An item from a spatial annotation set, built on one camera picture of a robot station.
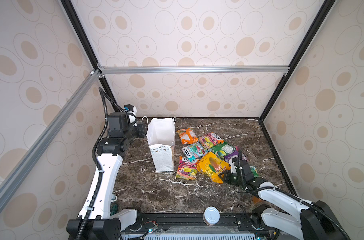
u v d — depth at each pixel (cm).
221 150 95
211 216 71
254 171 90
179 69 90
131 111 61
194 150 97
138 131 62
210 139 103
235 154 94
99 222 36
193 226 73
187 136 104
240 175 66
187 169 90
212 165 87
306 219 41
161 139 97
